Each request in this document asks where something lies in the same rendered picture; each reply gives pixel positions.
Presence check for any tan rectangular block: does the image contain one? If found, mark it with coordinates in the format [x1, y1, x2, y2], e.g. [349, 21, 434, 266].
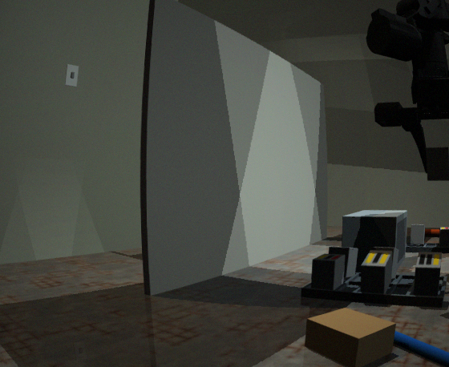
[305, 308, 396, 367]

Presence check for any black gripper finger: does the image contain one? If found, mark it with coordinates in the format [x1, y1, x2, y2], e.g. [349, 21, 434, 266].
[402, 122, 427, 173]

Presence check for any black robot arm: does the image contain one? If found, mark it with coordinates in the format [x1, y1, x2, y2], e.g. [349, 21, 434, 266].
[366, 0, 449, 104]

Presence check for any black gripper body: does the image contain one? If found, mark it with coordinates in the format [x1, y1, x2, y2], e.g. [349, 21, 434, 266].
[374, 61, 449, 127]

